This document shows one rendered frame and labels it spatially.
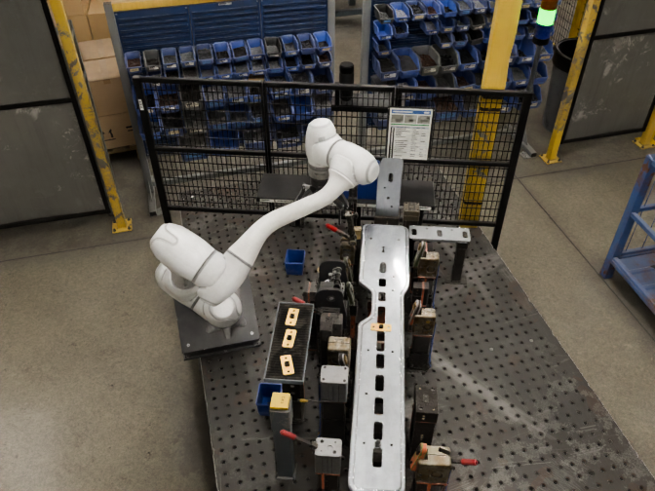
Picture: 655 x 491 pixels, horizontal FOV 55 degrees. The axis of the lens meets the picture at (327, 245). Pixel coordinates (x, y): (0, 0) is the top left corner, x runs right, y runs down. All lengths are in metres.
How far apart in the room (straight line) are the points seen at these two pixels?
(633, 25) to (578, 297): 2.13
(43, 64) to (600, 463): 3.59
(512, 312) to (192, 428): 1.77
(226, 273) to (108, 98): 3.39
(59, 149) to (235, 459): 2.61
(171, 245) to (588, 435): 1.80
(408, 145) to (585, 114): 2.59
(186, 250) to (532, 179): 3.74
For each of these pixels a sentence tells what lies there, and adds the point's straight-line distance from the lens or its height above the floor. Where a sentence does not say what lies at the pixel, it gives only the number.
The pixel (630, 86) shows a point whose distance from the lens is 5.69.
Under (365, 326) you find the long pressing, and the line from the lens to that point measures 2.57.
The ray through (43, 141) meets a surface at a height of 0.78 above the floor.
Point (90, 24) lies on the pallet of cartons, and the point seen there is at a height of 0.65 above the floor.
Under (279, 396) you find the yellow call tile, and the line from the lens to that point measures 2.17.
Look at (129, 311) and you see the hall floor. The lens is 4.19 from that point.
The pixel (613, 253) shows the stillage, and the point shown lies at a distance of 4.44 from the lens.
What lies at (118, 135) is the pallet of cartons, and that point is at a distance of 5.44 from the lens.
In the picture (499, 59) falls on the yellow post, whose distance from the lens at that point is 3.07.
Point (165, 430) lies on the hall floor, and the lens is 3.58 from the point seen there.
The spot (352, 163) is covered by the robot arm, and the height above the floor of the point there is 1.81.
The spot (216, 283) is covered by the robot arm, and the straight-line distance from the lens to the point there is 2.06.
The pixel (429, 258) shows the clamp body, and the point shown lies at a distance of 2.83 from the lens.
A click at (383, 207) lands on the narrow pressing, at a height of 1.05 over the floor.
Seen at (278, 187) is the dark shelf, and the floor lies 1.03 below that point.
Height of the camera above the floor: 2.93
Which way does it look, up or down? 41 degrees down
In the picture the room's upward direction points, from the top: straight up
